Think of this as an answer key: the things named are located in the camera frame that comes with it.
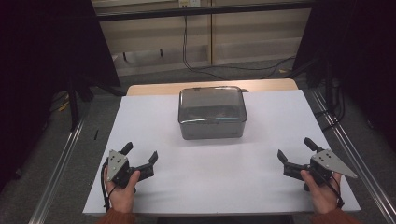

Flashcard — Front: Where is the black curtain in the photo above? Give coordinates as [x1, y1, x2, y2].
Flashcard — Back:
[0, 0, 121, 190]
[291, 0, 396, 152]

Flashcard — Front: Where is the black power cable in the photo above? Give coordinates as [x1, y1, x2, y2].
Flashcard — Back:
[181, 14, 227, 81]
[183, 14, 296, 80]

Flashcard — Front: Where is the person's left hand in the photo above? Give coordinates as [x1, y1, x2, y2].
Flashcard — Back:
[104, 167, 142, 215]

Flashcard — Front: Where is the black metal stand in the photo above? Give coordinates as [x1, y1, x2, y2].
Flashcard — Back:
[313, 60, 347, 133]
[66, 74, 95, 132]

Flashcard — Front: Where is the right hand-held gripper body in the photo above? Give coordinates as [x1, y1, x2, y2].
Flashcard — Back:
[309, 148, 359, 185]

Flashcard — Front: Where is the metal floor rail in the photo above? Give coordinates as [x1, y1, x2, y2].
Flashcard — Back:
[311, 89, 396, 224]
[28, 118, 87, 224]

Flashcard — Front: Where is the right hand-held gripper cable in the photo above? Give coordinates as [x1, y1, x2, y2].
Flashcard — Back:
[321, 175, 346, 209]

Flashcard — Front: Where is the person's right hand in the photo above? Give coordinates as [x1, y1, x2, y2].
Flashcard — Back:
[300, 169, 344, 215]

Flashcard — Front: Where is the light wooden table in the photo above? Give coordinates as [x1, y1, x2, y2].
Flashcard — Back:
[126, 77, 299, 97]

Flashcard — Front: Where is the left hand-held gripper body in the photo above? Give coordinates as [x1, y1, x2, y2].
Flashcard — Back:
[106, 149, 140, 189]

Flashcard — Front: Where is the black horizontal frame bar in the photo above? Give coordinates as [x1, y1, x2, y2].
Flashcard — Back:
[96, 1, 314, 22]

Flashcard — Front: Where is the hand-held gripper cable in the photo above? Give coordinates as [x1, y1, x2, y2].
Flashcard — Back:
[321, 175, 346, 209]
[100, 158, 113, 213]

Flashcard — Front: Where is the white wall socket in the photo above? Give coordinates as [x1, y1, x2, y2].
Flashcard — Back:
[178, 0, 202, 9]

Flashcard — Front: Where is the light wooden vertical strip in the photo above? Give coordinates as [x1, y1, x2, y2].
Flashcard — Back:
[210, 0, 217, 65]

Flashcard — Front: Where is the left hand-held gripper cable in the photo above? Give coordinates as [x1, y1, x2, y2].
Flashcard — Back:
[100, 158, 113, 213]

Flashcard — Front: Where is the grey box with clear lid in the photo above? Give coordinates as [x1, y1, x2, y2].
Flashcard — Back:
[177, 86, 248, 141]

